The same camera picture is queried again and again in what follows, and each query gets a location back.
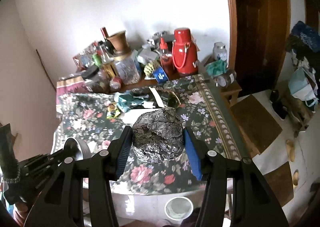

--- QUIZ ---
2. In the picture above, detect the aluminium foil ball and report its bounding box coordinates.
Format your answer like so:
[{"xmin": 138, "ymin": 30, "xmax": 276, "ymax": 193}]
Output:
[{"xmin": 132, "ymin": 107, "xmax": 184, "ymax": 164}]

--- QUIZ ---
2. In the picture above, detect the teal plastic wrapper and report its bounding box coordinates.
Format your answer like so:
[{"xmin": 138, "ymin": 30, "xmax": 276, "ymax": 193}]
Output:
[{"xmin": 113, "ymin": 91, "xmax": 156, "ymax": 113}]

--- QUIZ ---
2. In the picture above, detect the brown cardboard package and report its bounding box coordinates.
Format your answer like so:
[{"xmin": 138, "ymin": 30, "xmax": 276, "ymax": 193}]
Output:
[{"xmin": 149, "ymin": 87, "xmax": 181, "ymax": 109}]

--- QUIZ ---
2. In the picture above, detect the yellow green candy wrapper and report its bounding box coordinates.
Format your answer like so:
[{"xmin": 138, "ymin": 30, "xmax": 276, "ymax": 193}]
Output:
[{"xmin": 106, "ymin": 104, "xmax": 121, "ymax": 119}]

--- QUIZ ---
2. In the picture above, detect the pink patterned gift bag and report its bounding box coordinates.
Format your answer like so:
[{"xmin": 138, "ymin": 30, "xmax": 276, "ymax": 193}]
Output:
[{"xmin": 56, "ymin": 76, "xmax": 88, "ymax": 104}]

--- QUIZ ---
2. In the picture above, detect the wooden stool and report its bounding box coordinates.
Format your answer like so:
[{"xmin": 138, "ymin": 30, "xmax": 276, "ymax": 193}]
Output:
[{"xmin": 220, "ymin": 81, "xmax": 242, "ymax": 107}]

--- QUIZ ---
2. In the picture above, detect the floral green tablecloth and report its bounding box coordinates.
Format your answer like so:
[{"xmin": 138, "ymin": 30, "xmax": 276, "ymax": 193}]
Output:
[{"xmin": 53, "ymin": 74, "xmax": 248, "ymax": 195}]

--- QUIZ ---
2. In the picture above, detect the black-lid glass jar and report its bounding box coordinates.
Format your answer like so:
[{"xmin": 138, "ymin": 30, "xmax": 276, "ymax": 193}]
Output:
[{"xmin": 80, "ymin": 64, "xmax": 110, "ymax": 94}]

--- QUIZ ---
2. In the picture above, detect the small red-label jar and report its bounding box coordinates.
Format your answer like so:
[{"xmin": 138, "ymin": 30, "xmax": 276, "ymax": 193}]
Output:
[{"xmin": 109, "ymin": 77, "xmax": 122, "ymax": 92}]

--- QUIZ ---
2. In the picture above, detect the teal crumpled cloth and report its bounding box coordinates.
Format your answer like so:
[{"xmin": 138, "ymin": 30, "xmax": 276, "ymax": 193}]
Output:
[{"xmin": 206, "ymin": 59, "xmax": 227, "ymax": 77}]

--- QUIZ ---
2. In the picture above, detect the clear jar gold lid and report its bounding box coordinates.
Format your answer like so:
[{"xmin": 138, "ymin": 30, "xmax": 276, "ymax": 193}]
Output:
[{"xmin": 114, "ymin": 52, "xmax": 142, "ymax": 85}]

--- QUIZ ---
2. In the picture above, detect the blue paper cup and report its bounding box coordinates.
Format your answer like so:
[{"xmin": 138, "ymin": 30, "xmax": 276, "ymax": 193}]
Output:
[{"xmin": 152, "ymin": 66, "xmax": 169, "ymax": 84}]

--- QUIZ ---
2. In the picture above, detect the small glass jar white lid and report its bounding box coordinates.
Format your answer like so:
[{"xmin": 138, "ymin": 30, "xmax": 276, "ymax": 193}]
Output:
[{"xmin": 213, "ymin": 42, "xmax": 227, "ymax": 61}]

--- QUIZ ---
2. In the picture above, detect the dark wine bottle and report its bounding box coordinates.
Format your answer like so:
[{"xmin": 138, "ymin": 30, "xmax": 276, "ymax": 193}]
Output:
[{"xmin": 100, "ymin": 27, "xmax": 114, "ymax": 54}]

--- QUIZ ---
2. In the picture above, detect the red thermos jug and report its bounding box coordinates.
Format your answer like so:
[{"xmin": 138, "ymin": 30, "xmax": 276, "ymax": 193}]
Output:
[{"xmin": 172, "ymin": 28, "xmax": 199, "ymax": 77}]

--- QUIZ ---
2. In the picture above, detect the red-capped sauce bottle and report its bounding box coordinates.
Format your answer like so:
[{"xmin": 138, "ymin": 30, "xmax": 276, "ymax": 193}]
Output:
[{"xmin": 159, "ymin": 37, "xmax": 175, "ymax": 76}]

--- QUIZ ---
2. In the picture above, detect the green white medicine box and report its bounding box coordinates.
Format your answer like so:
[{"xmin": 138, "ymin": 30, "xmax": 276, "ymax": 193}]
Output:
[{"xmin": 137, "ymin": 48, "xmax": 159, "ymax": 65}]

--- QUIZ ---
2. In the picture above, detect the dark wooden door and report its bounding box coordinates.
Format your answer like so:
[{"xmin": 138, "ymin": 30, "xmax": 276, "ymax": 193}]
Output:
[{"xmin": 228, "ymin": 0, "xmax": 290, "ymax": 96}]

